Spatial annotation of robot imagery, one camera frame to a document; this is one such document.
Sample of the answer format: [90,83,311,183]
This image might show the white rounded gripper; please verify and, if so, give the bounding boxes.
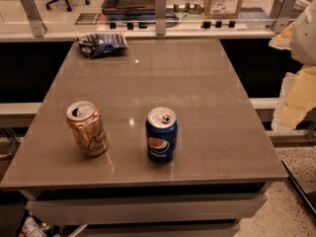
[269,0,316,132]

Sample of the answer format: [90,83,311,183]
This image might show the blue chip bag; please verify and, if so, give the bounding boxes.
[76,34,128,59]

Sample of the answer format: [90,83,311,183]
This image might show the middle metal glass bracket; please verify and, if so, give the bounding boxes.
[155,0,166,36]

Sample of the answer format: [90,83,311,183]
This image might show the dented orange soda can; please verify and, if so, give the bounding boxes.
[66,101,108,157]

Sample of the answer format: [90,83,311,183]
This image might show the blue pepsi can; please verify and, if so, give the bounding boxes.
[145,107,178,163]

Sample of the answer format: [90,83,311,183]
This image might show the dark tray with orange lid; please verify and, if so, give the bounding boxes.
[102,0,155,21]

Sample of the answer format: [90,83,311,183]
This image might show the left metal glass bracket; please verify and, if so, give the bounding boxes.
[20,0,46,38]

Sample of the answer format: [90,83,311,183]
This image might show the metal glass bracket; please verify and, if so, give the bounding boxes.
[20,0,46,38]
[273,0,296,34]
[155,0,166,36]

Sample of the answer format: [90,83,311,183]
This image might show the brown cardboard box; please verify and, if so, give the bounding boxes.
[203,0,243,19]

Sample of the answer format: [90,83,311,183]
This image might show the grey cabinet drawer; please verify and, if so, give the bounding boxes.
[27,194,267,225]

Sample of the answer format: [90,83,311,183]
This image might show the right metal glass bracket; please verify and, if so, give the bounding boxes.
[273,0,296,34]

